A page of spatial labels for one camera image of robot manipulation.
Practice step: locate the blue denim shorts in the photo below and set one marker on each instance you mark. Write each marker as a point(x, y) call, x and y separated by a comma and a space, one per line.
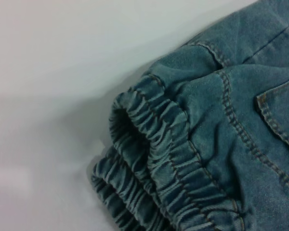
point(207, 120)

